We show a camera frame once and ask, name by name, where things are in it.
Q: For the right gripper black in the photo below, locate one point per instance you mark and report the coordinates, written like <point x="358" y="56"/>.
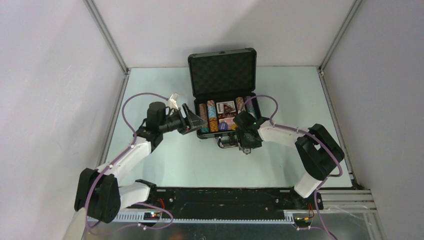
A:
<point x="244" y="141"/>

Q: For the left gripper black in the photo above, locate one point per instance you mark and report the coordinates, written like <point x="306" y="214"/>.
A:
<point x="184" y="119"/>

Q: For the red playing card deck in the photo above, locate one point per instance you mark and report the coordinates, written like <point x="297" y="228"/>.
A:
<point x="230" y="122"/>

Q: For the blue small blind button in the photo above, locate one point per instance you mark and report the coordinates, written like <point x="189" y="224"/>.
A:
<point x="223" y="126"/>

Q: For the black triangular all-in marker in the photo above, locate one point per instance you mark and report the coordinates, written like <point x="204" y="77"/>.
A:
<point x="227" y="108"/>

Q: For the blue playing card deck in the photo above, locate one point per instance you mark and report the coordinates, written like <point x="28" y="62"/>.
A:
<point x="218" y="106"/>

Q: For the black poker set case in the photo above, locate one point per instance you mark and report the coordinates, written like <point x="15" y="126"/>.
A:
<point x="223" y="76"/>

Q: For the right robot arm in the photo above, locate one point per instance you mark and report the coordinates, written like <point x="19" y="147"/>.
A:
<point x="319" y="153"/>

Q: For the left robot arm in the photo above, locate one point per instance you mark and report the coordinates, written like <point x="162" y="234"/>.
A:
<point x="100" y="192"/>

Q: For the brown teal chip stack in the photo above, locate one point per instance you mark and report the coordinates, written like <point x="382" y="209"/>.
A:
<point x="203" y="111"/>

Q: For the orange blue chip stack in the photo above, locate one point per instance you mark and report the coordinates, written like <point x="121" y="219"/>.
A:
<point x="212" y="116"/>

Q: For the purple chip stack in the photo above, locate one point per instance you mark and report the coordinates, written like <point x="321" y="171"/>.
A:
<point x="249" y="105"/>

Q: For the pink brown chip stack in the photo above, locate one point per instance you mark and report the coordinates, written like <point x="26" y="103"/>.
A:
<point x="240" y="104"/>

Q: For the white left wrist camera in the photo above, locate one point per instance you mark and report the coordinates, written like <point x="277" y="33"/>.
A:
<point x="172" y="101"/>

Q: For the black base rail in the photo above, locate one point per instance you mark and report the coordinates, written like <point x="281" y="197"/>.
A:
<point x="229" y="204"/>

